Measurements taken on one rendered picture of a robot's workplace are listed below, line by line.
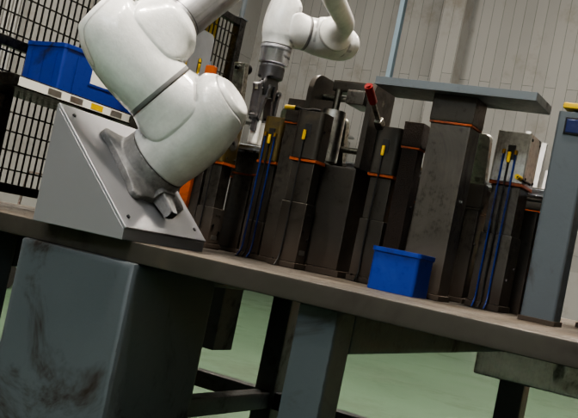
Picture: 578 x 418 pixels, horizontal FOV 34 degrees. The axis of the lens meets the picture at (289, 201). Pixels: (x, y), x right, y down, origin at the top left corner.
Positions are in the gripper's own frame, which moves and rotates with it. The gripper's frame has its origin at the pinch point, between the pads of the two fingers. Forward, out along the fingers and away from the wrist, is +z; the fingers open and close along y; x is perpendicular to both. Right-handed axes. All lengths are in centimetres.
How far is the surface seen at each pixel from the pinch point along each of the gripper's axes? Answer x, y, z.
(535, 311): -95, -37, 32
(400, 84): -57, -40, -11
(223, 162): -3.0, -19.6, 11.4
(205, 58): 26.6, 4.1, -21.3
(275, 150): -19.9, -22.9, 6.4
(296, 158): -31.5, -32.7, 8.5
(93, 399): -27, -85, 66
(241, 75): -1.0, -16.9, -13.3
